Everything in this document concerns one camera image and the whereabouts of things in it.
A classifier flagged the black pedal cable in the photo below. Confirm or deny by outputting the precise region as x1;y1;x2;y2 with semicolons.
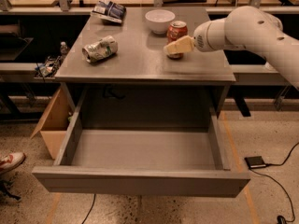
249;140;299;224

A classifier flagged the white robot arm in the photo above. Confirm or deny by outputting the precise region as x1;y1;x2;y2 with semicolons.
164;6;299;89

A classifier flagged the orange-red soda can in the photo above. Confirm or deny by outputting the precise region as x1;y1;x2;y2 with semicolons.
165;20;189;60

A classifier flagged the crushed silver green can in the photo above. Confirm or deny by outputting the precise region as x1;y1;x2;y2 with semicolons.
82;35;118;63

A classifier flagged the black floor cable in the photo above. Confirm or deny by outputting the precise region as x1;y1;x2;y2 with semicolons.
80;193;97;224

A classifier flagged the grey cabinet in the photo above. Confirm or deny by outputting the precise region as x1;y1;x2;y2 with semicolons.
56;7;235;131

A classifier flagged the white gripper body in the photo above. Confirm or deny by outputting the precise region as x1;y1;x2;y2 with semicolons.
193;19;227;52

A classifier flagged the blue chip bag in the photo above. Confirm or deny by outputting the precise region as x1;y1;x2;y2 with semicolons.
91;0;126;24

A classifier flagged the open grey top drawer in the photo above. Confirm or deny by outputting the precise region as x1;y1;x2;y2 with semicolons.
33;87;249;198

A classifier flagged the small plastic water bottle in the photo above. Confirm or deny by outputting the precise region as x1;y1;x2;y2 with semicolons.
60;41;69;60

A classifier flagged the red white sneaker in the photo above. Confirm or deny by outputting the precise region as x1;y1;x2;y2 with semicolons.
0;152;25;175

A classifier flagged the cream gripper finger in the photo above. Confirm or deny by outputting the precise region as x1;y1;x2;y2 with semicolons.
164;35;194;55

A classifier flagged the white ceramic bowl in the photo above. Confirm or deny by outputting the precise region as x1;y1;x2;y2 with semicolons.
145;9;175;34

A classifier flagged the black foot pedal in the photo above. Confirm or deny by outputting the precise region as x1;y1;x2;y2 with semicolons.
245;156;266;169

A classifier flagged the cardboard box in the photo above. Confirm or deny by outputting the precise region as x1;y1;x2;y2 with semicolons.
31;88;71;160

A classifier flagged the tray of small clutter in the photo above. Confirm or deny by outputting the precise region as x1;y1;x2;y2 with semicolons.
35;56;61;78

